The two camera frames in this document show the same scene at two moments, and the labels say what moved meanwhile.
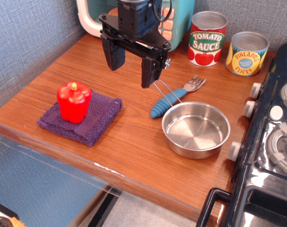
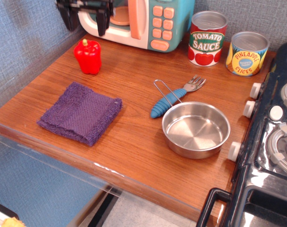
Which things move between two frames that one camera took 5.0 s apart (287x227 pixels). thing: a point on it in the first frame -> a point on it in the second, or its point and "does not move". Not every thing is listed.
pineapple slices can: (247, 53) does not move
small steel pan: (194, 130) does not move
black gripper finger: (115, 55) -> (69, 10)
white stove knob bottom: (234, 151) does not move
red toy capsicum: (74, 100) -> (88, 53)
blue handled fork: (193, 84) does not move
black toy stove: (262, 191) does not move
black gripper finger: (151, 71) -> (102, 18)
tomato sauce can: (206, 38) does not move
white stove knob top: (255, 90) does not move
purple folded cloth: (102, 111) does not move
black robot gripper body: (137, 25) -> (70, 8)
